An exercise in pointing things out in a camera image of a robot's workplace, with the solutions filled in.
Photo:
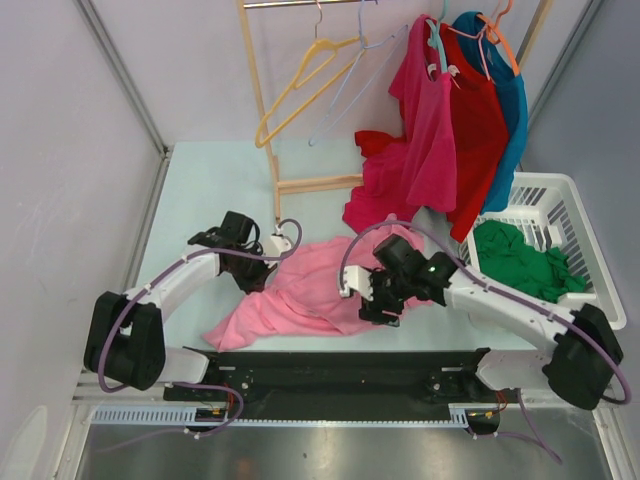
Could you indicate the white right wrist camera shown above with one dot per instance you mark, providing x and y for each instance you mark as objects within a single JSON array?
[{"x": 356, "y": 279}]

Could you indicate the light blue wire hanger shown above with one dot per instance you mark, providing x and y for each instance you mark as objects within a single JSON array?
[{"x": 370, "y": 61}]

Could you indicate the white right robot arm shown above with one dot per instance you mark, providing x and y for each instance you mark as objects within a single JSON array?
[{"x": 577, "y": 352}]

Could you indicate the yellow hanger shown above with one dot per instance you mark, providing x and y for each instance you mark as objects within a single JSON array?
[{"x": 263, "y": 135}]

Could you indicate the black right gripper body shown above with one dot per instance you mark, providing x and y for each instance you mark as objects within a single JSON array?
[{"x": 389, "y": 296}]

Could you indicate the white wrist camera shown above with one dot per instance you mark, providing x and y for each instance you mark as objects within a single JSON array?
[
  {"x": 277, "y": 245},
  {"x": 356, "y": 279}
]

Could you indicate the light pink t-shirt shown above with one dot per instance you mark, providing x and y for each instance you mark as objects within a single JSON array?
[{"x": 302, "y": 300}]

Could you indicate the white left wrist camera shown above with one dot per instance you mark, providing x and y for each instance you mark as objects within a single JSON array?
[{"x": 277, "y": 245}]

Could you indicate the orange hanger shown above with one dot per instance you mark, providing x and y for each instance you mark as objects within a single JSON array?
[{"x": 492, "y": 23}]

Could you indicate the red t-shirt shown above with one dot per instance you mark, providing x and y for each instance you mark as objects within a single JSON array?
[{"x": 480, "y": 136}]

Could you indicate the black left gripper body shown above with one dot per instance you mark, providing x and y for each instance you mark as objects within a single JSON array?
[{"x": 248, "y": 271}]

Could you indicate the blue t-shirt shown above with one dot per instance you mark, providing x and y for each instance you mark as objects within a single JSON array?
[{"x": 511, "y": 94}]

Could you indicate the pink hanger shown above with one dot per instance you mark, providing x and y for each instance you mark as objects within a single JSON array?
[{"x": 471, "y": 45}]

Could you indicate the teal hanger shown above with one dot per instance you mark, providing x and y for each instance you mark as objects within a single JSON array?
[{"x": 434, "y": 41}]

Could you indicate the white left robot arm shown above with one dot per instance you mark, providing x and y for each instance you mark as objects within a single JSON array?
[{"x": 126, "y": 345}]

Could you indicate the green t-shirt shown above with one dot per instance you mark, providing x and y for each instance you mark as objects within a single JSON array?
[{"x": 504, "y": 256}]

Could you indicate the magenta t-shirt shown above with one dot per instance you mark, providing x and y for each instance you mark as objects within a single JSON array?
[{"x": 418, "y": 169}]

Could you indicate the white slotted cable duct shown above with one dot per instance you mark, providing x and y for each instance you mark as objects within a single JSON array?
[{"x": 208, "y": 417}]

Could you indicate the wooden clothes rack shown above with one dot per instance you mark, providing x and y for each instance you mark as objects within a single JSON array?
[{"x": 257, "y": 57}]

